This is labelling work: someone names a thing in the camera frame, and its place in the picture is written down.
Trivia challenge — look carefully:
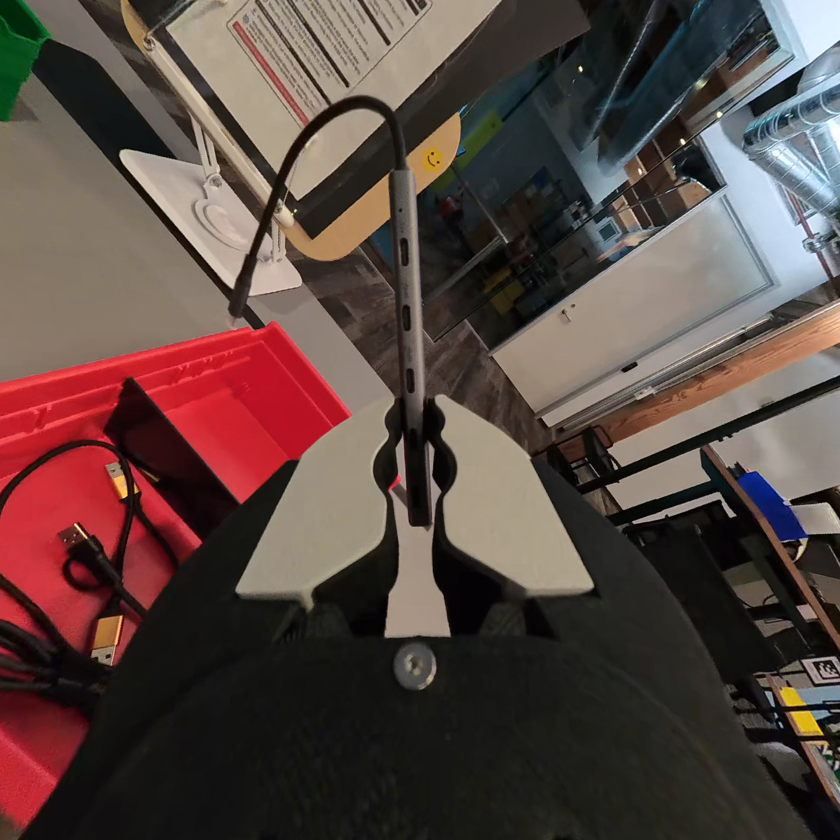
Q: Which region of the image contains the instruction sheet on white stand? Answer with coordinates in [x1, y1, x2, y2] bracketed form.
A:
[121, 0, 462, 262]

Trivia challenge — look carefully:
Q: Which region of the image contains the wooden ceiling beam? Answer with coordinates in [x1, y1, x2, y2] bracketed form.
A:
[545, 301, 840, 448]

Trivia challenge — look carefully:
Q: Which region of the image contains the red plastic bin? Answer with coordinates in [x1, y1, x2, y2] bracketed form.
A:
[0, 322, 353, 831]

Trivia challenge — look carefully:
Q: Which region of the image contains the printed paper sign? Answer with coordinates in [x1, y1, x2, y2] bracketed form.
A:
[166, 0, 505, 201]

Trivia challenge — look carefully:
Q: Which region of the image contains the black usb-c cable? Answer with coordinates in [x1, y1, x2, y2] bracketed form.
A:
[226, 95, 406, 329]

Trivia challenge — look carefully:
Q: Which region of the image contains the black cable dark usb plug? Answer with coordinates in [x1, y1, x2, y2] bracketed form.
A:
[56, 521, 148, 618]

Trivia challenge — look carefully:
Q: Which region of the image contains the grey usb hub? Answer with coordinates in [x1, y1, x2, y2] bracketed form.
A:
[389, 167, 435, 529]

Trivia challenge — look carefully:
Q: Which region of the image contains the spiral metal air duct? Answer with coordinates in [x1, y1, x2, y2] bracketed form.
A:
[742, 56, 840, 201]

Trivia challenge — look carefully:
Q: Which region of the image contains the yellow block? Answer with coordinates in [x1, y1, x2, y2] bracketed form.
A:
[777, 686, 825, 737]

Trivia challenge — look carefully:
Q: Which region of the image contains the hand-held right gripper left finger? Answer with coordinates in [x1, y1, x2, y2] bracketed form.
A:
[234, 395, 400, 608]

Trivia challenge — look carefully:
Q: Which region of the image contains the glass partition wall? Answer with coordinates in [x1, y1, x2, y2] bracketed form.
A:
[367, 0, 796, 342]

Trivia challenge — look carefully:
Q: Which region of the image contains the white door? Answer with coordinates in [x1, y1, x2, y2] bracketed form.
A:
[491, 193, 777, 419]

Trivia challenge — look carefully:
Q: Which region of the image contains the wooden workbench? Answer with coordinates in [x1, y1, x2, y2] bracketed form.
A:
[700, 445, 840, 652]

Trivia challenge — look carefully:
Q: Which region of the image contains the black cable bundle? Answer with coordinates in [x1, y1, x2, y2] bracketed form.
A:
[0, 438, 132, 713]

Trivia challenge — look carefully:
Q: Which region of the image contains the blue plastic bin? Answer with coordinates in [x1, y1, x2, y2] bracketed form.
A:
[736, 471, 807, 543]

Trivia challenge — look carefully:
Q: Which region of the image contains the black bin divider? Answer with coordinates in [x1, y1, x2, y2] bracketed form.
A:
[104, 377, 242, 522]

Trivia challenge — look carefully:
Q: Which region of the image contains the green plastic bin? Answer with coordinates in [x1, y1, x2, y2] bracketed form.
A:
[0, 0, 51, 123]

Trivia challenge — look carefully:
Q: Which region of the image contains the black board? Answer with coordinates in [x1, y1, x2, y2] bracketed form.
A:
[289, 0, 592, 240]

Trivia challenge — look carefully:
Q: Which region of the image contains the black cable gold usb plug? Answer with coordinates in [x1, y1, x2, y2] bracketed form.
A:
[104, 459, 181, 572]
[85, 613, 127, 668]

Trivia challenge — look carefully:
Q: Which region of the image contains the white document stand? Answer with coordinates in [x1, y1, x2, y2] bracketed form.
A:
[120, 39, 304, 298]

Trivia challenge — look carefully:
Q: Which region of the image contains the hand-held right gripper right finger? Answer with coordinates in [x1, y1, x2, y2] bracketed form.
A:
[427, 394, 597, 599]

